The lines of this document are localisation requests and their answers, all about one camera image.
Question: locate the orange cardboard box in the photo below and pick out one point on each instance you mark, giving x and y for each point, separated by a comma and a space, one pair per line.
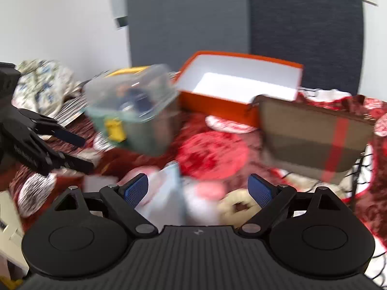
224, 84

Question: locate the grey sofa cushion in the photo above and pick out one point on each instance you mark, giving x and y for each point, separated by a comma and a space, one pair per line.
170, 31

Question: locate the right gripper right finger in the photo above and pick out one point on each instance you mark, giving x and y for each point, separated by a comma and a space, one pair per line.
274, 201

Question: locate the striped cloth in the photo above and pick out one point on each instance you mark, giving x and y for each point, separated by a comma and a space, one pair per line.
71, 110

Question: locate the clear plastic storage box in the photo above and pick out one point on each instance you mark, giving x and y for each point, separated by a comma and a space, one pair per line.
135, 111

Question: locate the cream scrunchie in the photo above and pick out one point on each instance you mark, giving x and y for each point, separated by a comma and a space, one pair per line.
237, 207

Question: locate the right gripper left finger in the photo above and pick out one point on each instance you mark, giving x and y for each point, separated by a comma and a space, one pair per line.
121, 201

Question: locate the blue tissue pack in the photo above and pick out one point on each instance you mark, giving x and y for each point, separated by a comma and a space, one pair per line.
164, 202

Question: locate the red patterned blanket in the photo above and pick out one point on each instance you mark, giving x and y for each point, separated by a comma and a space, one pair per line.
215, 161

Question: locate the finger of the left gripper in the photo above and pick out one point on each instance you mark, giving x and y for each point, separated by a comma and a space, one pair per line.
57, 131
58, 159

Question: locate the dark blue sofa cushion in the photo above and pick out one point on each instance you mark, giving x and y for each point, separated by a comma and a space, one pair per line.
325, 36

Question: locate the brown striped pouch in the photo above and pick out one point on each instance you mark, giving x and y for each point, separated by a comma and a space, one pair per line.
311, 141

